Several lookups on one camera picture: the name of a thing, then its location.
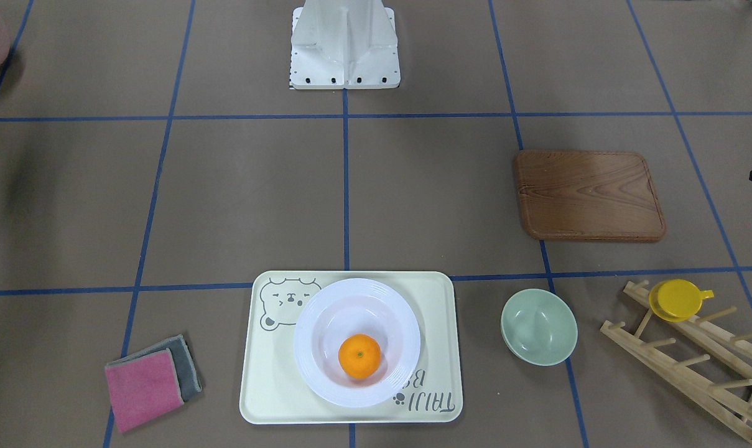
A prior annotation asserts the white round plate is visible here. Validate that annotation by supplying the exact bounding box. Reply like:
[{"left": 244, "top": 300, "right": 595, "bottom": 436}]
[{"left": 293, "top": 278, "right": 422, "bottom": 409}]

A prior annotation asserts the orange fruit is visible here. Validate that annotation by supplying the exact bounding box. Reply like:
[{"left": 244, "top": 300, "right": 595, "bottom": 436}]
[{"left": 338, "top": 334, "right": 382, "bottom": 380}]

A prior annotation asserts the cream bear tray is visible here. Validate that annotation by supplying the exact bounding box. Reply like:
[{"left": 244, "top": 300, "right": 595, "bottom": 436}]
[{"left": 239, "top": 271, "right": 463, "bottom": 424}]

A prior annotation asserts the green bowl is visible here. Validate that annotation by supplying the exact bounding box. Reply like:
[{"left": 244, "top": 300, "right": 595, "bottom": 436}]
[{"left": 500, "top": 287, "right": 578, "bottom": 366}]

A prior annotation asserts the wooden cutting board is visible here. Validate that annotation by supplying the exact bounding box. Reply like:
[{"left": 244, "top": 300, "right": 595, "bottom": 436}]
[{"left": 513, "top": 149, "right": 667, "bottom": 242}]

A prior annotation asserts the grey cloth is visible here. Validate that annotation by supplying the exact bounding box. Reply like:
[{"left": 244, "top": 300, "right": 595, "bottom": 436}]
[{"left": 105, "top": 334, "right": 202, "bottom": 402}]

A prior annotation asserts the pink cloth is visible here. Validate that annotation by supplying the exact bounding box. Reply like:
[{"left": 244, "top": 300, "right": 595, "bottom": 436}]
[{"left": 104, "top": 349, "right": 185, "bottom": 433}]

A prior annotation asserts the yellow mug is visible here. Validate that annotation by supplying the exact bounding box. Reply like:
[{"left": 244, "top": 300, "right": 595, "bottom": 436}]
[{"left": 648, "top": 279, "right": 715, "bottom": 322}]

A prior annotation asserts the wooden drying rack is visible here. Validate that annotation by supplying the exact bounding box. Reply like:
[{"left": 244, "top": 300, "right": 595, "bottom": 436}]
[{"left": 600, "top": 281, "right": 752, "bottom": 445}]

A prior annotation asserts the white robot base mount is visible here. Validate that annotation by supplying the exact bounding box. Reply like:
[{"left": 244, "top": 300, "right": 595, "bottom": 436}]
[{"left": 289, "top": 1, "right": 401, "bottom": 90}]

